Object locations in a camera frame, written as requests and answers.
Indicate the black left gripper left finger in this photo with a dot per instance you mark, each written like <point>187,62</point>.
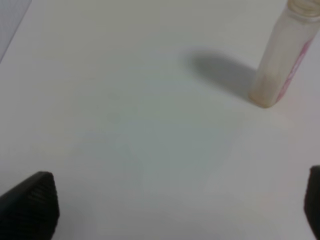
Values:
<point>30,210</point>

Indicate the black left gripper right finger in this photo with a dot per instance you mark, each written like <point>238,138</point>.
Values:
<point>312,201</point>

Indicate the clear bottle with pink label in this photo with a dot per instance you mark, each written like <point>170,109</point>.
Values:
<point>290,39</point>

